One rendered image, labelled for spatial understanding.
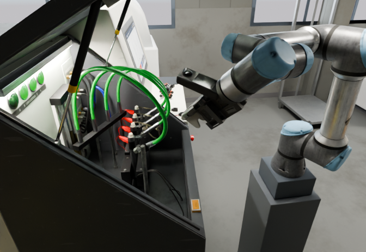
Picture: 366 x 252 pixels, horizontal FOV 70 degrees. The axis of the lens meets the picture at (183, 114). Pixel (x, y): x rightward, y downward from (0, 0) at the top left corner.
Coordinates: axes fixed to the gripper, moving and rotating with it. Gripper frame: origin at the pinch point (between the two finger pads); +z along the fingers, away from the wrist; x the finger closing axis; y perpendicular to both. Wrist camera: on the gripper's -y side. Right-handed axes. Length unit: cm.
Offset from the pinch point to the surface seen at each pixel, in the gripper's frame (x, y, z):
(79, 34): 23, -55, 42
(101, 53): 25, -43, 44
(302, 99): 279, 126, 137
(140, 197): -21.3, 8.2, 13.5
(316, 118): 231, 137, 111
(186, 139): 28, 15, 48
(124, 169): -6.8, 2.2, 44.6
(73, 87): -20.1, -22.9, -4.0
